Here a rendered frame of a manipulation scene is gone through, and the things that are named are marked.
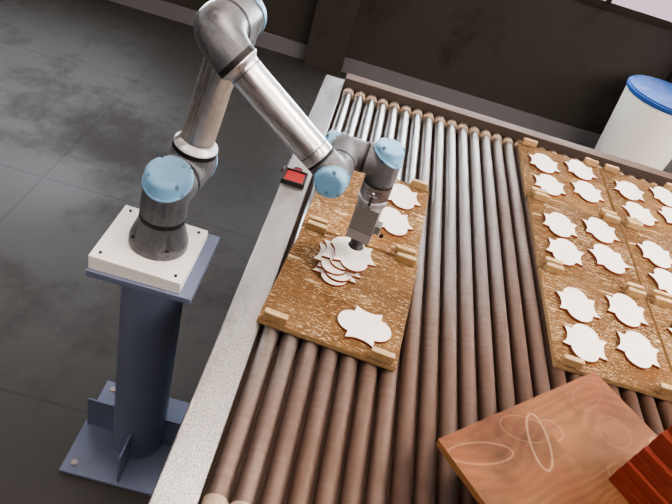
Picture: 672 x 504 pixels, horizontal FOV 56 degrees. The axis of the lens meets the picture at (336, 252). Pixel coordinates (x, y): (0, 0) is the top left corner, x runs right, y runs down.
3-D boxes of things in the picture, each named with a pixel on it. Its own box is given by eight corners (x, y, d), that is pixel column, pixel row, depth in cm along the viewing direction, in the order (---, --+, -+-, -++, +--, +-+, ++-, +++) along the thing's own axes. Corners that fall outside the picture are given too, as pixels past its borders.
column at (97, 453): (58, 471, 207) (52, 277, 153) (107, 382, 237) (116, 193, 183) (172, 502, 209) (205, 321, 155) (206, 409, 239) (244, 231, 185)
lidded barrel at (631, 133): (641, 168, 509) (694, 89, 466) (661, 209, 463) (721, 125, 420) (574, 148, 506) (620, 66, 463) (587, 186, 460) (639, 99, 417)
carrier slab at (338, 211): (300, 226, 185) (302, 222, 184) (330, 160, 217) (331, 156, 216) (415, 265, 185) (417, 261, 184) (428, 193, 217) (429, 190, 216)
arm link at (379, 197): (396, 181, 160) (388, 196, 154) (390, 195, 163) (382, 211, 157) (368, 170, 161) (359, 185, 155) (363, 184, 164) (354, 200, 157)
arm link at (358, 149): (320, 141, 147) (366, 157, 146) (332, 122, 156) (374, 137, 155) (312, 170, 151) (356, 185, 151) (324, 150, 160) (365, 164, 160)
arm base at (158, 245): (116, 245, 161) (119, 214, 155) (147, 216, 173) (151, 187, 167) (169, 269, 160) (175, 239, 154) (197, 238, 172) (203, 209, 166)
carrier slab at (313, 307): (255, 322, 152) (257, 317, 151) (302, 228, 184) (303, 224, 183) (394, 372, 151) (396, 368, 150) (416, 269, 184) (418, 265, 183)
